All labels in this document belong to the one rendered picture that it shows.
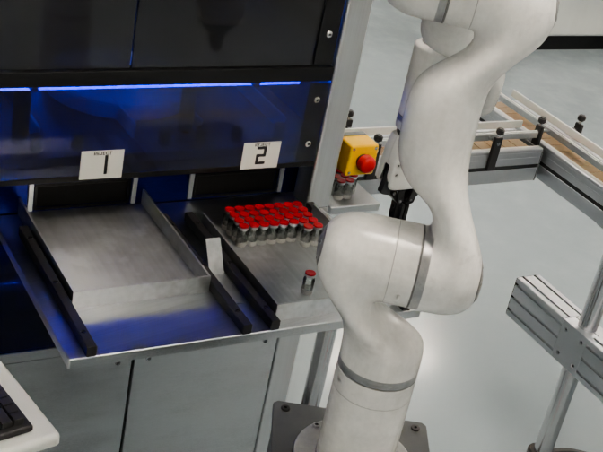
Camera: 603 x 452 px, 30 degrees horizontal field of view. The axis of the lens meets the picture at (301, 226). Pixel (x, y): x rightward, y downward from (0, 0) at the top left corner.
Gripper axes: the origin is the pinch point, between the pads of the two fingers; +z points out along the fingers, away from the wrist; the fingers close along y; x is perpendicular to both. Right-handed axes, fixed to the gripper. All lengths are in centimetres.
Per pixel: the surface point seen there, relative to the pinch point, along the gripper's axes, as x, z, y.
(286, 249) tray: -24.4, 22.0, 5.5
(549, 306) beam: -33, 56, -85
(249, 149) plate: -39.3, 6.7, 9.0
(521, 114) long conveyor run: -64, 15, -86
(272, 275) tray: -16.1, 22.0, 13.2
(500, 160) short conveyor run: -49, 20, -69
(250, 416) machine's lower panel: -39, 78, -4
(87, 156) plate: -40, 6, 43
